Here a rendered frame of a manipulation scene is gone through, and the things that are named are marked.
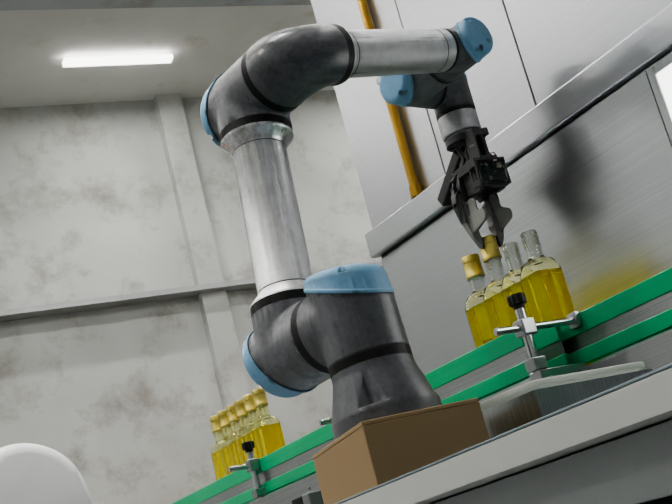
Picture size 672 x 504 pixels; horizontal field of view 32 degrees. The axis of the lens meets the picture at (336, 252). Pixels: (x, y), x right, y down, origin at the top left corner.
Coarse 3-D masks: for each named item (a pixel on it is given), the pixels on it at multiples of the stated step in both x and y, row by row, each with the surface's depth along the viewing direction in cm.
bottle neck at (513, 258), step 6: (504, 246) 210; (510, 246) 210; (516, 246) 210; (504, 252) 210; (510, 252) 209; (516, 252) 209; (510, 258) 209; (516, 258) 209; (510, 264) 209; (516, 264) 209; (522, 264) 209
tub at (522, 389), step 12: (576, 372) 161; (588, 372) 162; (600, 372) 163; (612, 372) 164; (624, 372) 166; (528, 384) 158; (540, 384) 158; (552, 384) 159; (504, 396) 162; (516, 396) 161
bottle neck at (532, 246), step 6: (522, 234) 206; (528, 234) 205; (534, 234) 205; (522, 240) 206; (528, 240) 205; (534, 240) 205; (528, 246) 205; (534, 246) 204; (540, 246) 205; (528, 252) 205; (534, 252) 204; (540, 252) 204; (528, 258) 205
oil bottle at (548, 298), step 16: (544, 256) 204; (528, 272) 203; (544, 272) 201; (560, 272) 203; (528, 288) 203; (544, 288) 200; (560, 288) 202; (528, 304) 204; (544, 304) 200; (560, 304) 200; (544, 320) 200
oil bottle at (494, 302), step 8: (496, 280) 213; (488, 288) 213; (496, 288) 211; (488, 296) 213; (496, 296) 211; (488, 304) 213; (496, 304) 211; (504, 304) 210; (488, 312) 213; (496, 312) 212; (504, 312) 210; (496, 320) 212; (504, 320) 210; (496, 336) 212
